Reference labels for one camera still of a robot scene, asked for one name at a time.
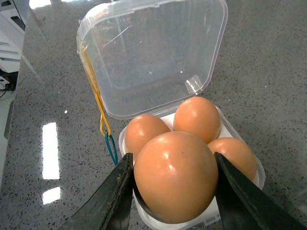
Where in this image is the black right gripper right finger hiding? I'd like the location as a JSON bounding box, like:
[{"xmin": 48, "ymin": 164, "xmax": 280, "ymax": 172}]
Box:
[{"xmin": 214, "ymin": 152, "xmax": 306, "ymax": 230}]

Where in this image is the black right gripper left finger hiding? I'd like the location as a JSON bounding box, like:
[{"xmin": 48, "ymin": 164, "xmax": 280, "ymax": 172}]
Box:
[{"xmin": 60, "ymin": 153, "xmax": 133, "ymax": 230}]

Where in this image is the brown egg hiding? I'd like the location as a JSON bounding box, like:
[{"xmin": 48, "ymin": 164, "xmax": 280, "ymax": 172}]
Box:
[
  {"xmin": 208, "ymin": 137, "xmax": 257, "ymax": 182},
  {"xmin": 124, "ymin": 114, "xmax": 171, "ymax": 161},
  {"xmin": 134, "ymin": 131, "xmax": 218, "ymax": 224},
  {"xmin": 173, "ymin": 97, "xmax": 221, "ymax": 144}
]

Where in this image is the teal rubber band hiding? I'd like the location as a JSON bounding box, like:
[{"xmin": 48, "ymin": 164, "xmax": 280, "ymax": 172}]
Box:
[{"xmin": 105, "ymin": 132, "xmax": 118, "ymax": 166}]

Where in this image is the yellow rubber band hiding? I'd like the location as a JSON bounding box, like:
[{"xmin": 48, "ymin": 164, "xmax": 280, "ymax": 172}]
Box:
[{"xmin": 81, "ymin": 46, "xmax": 112, "ymax": 137}]

